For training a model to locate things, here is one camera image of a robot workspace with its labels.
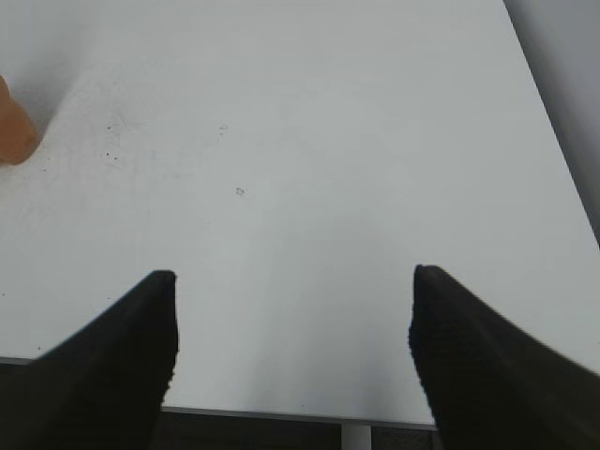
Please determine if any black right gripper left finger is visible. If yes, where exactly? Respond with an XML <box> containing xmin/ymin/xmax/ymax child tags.
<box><xmin>1</xmin><ymin>270</ymin><xmax>179</xmax><ymax>449</ymax></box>

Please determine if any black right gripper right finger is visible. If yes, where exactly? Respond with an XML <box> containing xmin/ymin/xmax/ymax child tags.
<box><xmin>409</xmin><ymin>265</ymin><xmax>599</xmax><ymax>449</ymax></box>

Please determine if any orange soda plastic bottle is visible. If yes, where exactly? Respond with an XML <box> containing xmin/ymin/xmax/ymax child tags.
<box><xmin>0</xmin><ymin>78</ymin><xmax>38</xmax><ymax>165</ymax></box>

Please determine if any white table leg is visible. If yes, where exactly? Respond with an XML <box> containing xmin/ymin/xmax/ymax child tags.
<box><xmin>340</xmin><ymin>424</ymin><xmax>372</xmax><ymax>450</ymax></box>

